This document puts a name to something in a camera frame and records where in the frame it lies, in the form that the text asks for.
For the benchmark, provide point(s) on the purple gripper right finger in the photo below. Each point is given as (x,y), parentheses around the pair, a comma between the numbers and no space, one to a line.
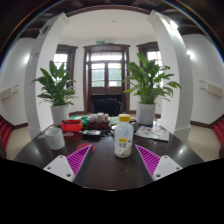
(157,166)

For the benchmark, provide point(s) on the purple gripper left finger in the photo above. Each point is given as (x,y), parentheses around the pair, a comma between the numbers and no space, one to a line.
(68,167)

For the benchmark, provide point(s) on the red round coaster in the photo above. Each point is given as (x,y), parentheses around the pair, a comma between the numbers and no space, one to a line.
(85,145)

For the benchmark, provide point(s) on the white ceramic cup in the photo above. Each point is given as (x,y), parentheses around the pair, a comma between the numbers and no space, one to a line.
(55,138)

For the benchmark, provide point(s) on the magazine on table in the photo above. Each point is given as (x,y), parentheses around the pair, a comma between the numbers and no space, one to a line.
(155,133)

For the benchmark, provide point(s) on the black phone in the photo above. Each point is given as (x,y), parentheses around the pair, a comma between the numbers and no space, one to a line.
(91,133)

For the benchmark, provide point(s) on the red plastic tray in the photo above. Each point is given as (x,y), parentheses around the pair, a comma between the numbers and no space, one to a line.
(72,125)

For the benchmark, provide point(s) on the round dark wooden table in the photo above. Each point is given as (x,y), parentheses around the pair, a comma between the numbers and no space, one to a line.
(102,169)

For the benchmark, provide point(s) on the white bottle yellow cap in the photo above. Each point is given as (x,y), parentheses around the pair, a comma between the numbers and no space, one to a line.
(123,136)

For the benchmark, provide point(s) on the black chair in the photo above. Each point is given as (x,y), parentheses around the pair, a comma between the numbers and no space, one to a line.
(110,106)

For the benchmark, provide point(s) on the left potted green plant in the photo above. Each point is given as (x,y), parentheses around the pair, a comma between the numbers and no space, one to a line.
(58,90)

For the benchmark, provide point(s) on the potted green plant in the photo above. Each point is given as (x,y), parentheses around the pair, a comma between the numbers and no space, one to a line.
(149,81)
(58,90)

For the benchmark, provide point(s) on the right potted green plant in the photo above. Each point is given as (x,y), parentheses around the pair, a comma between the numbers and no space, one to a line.
(149,81)

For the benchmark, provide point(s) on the brown wooden door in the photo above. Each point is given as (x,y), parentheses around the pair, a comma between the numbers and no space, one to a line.
(104,71)

